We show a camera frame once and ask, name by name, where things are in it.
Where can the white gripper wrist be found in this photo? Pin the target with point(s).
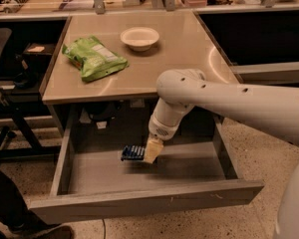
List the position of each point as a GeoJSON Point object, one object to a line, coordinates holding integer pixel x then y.
{"type": "Point", "coordinates": [159, 127]}

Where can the dark blue rxbar wrapper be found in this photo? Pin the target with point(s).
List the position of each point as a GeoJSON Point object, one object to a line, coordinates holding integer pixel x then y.
{"type": "Point", "coordinates": [133, 153]}

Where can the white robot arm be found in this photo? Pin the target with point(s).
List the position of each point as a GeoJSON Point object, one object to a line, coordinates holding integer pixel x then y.
{"type": "Point", "coordinates": [273, 110]}

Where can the open grey top drawer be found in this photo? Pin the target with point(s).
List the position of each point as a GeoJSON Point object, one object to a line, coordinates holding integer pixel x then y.
{"type": "Point", "coordinates": [195, 170]}

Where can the grey cabinet with tan top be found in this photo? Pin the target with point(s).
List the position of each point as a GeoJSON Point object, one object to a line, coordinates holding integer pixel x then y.
{"type": "Point", "coordinates": [183, 44]}

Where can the black device under table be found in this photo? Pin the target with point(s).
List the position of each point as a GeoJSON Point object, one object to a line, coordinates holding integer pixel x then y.
{"type": "Point", "coordinates": [101, 111]}

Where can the green snack bag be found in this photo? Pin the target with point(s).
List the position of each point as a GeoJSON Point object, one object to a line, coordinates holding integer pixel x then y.
{"type": "Point", "coordinates": [93, 59]}

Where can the white paper bowl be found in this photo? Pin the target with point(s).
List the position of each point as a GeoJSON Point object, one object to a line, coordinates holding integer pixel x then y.
{"type": "Point", "coordinates": [139, 38]}

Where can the dark shoe and leg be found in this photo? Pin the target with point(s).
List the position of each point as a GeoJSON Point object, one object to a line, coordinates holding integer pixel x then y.
{"type": "Point", "coordinates": [16, 216]}

